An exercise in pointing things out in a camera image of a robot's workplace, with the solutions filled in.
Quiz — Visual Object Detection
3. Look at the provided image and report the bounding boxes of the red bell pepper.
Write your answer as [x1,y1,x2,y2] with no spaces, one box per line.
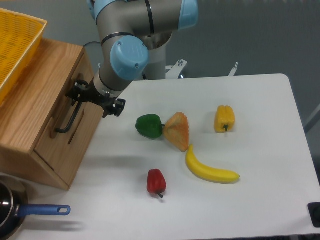
[146,168,167,199]

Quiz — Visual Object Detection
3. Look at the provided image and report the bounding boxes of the blue handled frying pan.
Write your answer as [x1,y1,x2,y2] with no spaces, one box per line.
[0,175,71,240]

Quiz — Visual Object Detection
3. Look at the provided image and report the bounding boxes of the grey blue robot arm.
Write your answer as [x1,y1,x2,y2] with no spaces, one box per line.
[66,0,199,117]

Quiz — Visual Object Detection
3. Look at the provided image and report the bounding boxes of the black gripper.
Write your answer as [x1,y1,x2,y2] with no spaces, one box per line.
[65,79,126,118]

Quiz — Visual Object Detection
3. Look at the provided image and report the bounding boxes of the yellow banana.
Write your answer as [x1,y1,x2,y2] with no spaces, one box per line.
[185,144,240,184]

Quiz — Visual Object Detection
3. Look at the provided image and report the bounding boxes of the black corner object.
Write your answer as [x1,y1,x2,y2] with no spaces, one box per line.
[307,202,320,228]

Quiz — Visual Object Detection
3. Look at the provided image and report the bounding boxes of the green bell pepper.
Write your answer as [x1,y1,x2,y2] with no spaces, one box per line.
[135,114,164,140]

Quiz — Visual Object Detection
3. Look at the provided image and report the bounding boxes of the orange bread wedge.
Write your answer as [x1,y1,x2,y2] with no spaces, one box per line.
[162,112,190,152]

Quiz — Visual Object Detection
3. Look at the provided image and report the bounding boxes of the yellow bell pepper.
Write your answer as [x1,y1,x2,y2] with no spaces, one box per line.
[214,105,236,133]

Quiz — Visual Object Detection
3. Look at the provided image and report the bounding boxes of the wooden drawer cabinet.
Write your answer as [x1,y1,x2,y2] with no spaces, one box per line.
[0,37,106,192]

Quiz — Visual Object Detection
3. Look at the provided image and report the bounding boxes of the wooden top drawer black handle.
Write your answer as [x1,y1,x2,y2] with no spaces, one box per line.
[33,53,106,192]

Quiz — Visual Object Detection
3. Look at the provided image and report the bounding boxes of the yellow plastic basket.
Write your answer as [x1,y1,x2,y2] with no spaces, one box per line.
[0,8,48,103]

